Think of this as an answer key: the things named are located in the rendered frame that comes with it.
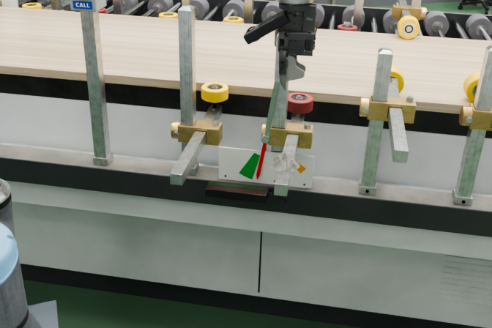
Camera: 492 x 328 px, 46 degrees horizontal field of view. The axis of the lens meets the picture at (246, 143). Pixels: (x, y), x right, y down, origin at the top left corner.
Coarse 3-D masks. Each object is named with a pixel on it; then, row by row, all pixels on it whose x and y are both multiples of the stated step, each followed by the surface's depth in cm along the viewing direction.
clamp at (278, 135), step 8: (264, 128) 155; (272, 128) 153; (280, 128) 153; (288, 128) 154; (296, 128) 154; (312, 128) 154; (272, 136) 154; (280, 136) 154; (304, 136) 153; (312, 136) 154; (272, 144) 155; (280, 144) 155; (304, 144) 154
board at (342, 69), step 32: (0, 32) 216; (32, 32) 218; (64, 32) 219; (128, 32) 221; (160, 32) 222; (224, 32) 224; (320, 32) 228; (352, 32) 229; (0, 64) 184; (32, 64) 185; (64, 64) 186; (128, 64) 187; (160, 64) 188; (224, 64) 190; (256, 64) 190; (320, 64) 192; (352, 64) 193; (416, 64) 195; (448, 64) 196; (480, 64) 196; (320, 96) 170; (352, 96) 168; (416, 96) 169; (448, 96) 169
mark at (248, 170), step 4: (252, 156) 158; (256, 156) 158; (248, 160) 159; (252, 160) 158; (256, 160) 158; (248, 164) 159; (252, 164) 159; (256, 164) 159; (244, 168) 160; (248, 168) 160; (252, 168) 160; (240, 172) 161; (244, 172) 160; (248, 172) 160; (252, 172) 160; (248, 176) 161; (252, 176) 161
